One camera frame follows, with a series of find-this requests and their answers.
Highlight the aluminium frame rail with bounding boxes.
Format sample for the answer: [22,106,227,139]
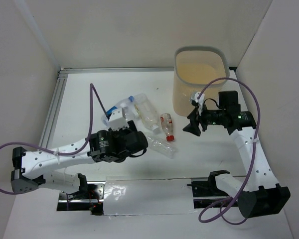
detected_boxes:
[40,67,235,151]

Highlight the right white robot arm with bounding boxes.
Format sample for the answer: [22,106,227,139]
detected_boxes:
[183,91,291,219]

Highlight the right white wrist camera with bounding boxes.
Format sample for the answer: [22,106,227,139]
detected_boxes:
[190,92,205,115]

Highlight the red cap small bottle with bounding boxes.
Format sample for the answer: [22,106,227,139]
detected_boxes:
[160,113,174,142]

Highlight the clear ribbed bottle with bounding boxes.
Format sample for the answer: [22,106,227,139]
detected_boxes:
[145,134,176,158]

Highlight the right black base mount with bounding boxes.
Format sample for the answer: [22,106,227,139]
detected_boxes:
[187,176,229,209]

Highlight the large clear square bottle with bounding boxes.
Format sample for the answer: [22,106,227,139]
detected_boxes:
[134,93,160,134]

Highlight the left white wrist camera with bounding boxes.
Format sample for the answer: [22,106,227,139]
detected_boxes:
[108,108,128,130]

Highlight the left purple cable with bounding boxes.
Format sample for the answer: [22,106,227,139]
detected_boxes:
[0,83,108,195]

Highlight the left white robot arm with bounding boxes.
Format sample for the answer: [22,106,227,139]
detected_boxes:
[10,120,148,199]

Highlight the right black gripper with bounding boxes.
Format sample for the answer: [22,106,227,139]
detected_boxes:
[182,102,226,136]

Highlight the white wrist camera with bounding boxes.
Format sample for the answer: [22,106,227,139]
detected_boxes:
[108,108,128,130]
[190,92,205,115]

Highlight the blue label plastic bottle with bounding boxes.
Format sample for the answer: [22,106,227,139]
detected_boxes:
[106,96,139,121]

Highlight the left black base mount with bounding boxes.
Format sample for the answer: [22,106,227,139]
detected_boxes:
[56,181,106,216]

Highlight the glossy white tape sheet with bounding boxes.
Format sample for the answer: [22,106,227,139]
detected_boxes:
[103,179,195,216]

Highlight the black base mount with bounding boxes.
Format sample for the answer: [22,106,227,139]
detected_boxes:
[56,181,106,216]
[187,176,229,209]

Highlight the beige mesh waste bin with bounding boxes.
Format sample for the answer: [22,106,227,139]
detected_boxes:
[172,46,230,117]

